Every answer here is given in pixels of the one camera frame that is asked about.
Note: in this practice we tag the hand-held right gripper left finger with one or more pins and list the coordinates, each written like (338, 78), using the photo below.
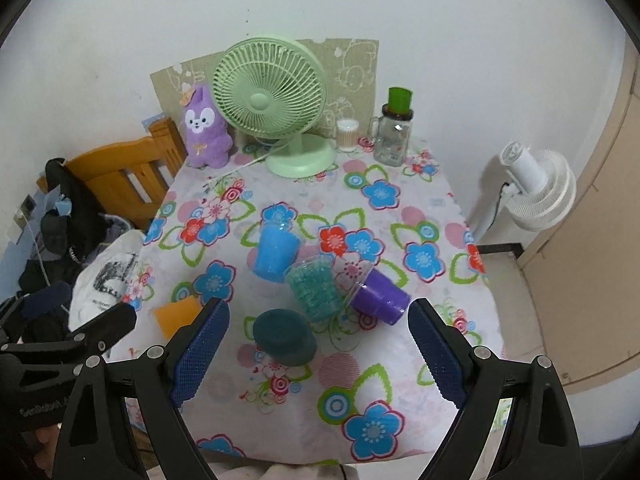
(200, 345)

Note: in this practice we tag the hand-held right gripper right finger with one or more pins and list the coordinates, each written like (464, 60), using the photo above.
(439, 350)

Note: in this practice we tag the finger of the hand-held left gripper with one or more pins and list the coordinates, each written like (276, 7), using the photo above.
(107, 325)

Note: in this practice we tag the teal glitter cup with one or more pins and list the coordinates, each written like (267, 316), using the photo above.
(312, 287)

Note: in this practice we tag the purple cup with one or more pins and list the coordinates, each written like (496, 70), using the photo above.
(382, 300)

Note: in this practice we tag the dark teal cup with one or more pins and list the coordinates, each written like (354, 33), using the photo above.
(280, 332)

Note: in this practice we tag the blue cup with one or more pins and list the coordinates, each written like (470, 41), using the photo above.
(272, 255)

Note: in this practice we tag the orange sponge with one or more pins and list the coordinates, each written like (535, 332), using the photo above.
(172, 315)

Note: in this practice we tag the white plastic bag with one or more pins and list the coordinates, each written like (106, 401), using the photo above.
(100, 280)

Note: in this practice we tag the black clothes pile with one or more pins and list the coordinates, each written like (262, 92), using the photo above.
(75, 220)

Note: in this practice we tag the wooden chair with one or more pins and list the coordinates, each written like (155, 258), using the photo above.
(125, 160)

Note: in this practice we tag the beige door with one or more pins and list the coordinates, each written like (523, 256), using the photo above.
(590, 260)

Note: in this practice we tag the floral tablecloth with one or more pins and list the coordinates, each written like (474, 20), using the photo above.
(310, 195)

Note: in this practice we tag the white standing fan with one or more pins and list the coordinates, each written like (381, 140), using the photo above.
(545, 185)

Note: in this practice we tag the purple plush toy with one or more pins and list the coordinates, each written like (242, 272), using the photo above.
(205, 135)

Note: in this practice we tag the glass jar with green lid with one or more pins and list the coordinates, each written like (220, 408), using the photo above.
(392, 140)

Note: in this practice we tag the cotton swab container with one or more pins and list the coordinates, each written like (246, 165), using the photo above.
(348, 135)

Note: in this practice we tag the green desk fan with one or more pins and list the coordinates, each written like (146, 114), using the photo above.
(260, 100)

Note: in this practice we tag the wall socket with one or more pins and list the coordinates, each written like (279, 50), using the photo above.
(28, 206)

